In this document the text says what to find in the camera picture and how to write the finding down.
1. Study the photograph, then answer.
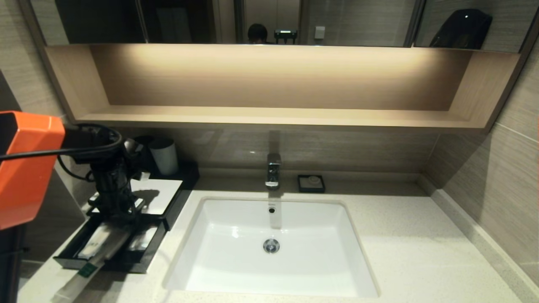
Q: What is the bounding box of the grey plastic cup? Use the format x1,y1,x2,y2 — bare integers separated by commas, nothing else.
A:
150,139,179,176

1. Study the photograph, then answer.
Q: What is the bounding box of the small item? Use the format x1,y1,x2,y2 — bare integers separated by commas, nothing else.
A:
51,227,132,303

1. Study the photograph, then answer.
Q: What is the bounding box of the black tray with white packets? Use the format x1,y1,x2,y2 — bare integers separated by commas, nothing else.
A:
54,214,167,274

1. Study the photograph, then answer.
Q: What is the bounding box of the white square plate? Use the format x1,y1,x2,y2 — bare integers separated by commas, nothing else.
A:
91,179,183,215

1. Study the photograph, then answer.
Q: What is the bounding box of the black amenity box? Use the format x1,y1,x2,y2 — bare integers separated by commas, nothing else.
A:
86,162,200,231

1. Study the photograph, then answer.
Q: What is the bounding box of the black tumbler cup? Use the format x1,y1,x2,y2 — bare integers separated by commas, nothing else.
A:
136,136,157,171

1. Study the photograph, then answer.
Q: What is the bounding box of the small white wrapped packet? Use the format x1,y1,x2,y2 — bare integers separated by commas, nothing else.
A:
128,227,159,252

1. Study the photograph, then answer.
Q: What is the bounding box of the white ceramic sink basin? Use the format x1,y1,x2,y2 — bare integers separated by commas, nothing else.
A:
162,197,379,298

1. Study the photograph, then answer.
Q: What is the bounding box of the chrome sink faucet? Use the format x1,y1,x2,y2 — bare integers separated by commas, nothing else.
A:
265,153,282,189

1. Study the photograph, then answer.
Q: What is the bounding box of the black square soap dish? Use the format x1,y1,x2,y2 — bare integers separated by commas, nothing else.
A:
297,175,326,194

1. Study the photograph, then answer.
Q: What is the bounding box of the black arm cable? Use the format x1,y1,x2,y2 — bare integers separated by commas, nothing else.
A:
0,123,123,162

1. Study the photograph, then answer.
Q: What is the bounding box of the wooden wall shelf niche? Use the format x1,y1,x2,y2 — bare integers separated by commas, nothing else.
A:
43,43,522,134

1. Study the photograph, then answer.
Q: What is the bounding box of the wall mirror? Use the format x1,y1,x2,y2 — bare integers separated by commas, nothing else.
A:
29,0,539,53

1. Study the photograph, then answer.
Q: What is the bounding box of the black glossy wall dispenser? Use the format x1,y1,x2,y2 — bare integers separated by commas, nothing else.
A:
430,8,493,49

